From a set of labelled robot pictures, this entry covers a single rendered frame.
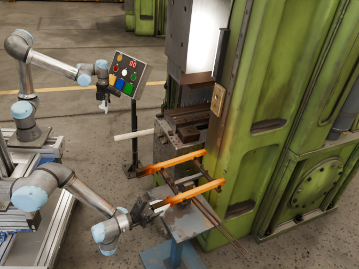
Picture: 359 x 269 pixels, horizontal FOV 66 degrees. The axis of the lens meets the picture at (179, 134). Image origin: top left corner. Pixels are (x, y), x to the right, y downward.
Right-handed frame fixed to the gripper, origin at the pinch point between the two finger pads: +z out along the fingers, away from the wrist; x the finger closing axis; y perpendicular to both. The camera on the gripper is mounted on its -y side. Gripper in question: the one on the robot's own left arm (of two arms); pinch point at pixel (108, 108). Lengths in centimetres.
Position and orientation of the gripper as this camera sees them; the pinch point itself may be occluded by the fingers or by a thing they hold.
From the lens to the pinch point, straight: 205.9
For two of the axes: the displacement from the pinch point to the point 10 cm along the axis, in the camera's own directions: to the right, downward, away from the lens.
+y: -10.0, -0.5, -0.9
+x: 0.4, 6.0, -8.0
